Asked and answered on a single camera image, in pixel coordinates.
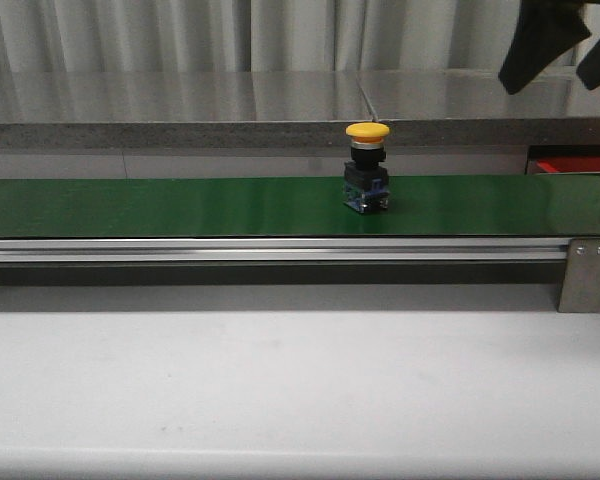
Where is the yellow mushroom button top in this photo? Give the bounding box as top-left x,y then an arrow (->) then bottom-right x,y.
344,122 -> 390,214

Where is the red plastic tray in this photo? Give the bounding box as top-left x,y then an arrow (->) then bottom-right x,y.
536,157 -> 600,174

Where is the grey stone slab right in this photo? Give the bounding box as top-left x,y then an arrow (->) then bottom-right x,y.
359,68 -> 600,147

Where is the grey stone slab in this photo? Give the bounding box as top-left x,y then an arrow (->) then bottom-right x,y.
0,72 -> 371,149
359,68 -> 600,147

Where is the green conveyor belt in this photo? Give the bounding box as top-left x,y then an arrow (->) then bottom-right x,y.
0,174 -> 600,239

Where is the white pleated curtain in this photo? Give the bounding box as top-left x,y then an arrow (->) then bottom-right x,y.
0,0 -> 600,74

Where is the grey stone slab left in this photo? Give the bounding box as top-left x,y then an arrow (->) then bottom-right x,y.
0,72 -> 371,149

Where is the steel conveyor support bracket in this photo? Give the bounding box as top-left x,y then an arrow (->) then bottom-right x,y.
558,238 -> 600,313

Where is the aluminium conveyor side rail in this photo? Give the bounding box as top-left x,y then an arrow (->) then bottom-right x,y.
0,237 -> 570,263

